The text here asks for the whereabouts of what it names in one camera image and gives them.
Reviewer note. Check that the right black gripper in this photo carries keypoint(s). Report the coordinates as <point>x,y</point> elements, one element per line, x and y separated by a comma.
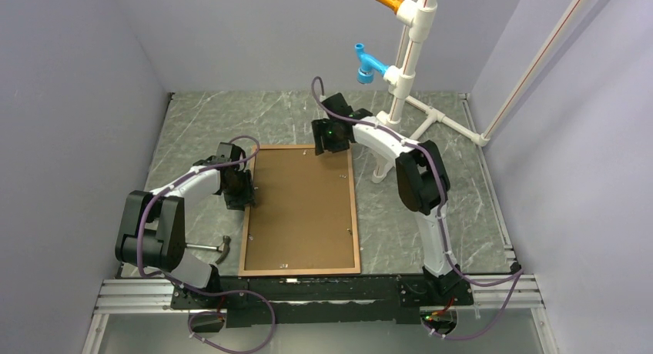
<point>318,131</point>

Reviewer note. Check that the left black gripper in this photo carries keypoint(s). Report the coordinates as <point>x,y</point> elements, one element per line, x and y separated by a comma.
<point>247,196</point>

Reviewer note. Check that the brown cardboard backing board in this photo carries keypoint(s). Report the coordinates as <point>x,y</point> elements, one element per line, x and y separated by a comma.
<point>301,209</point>

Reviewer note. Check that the brown wooden picture frame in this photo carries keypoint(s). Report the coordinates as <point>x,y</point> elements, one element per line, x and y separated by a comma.
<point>301,271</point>

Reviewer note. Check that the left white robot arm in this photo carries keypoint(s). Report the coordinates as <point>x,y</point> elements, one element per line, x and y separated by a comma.
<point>152,231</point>

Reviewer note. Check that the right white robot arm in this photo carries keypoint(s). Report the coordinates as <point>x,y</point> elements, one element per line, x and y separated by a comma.
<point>422,183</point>

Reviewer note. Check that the small claw hammer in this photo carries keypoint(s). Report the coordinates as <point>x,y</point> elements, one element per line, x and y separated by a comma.
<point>213,254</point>

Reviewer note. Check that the blue pipe fitting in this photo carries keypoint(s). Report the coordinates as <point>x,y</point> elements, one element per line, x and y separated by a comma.
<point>369,65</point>

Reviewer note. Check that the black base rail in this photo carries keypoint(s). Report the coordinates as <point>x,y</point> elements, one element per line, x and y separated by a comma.
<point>399,298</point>

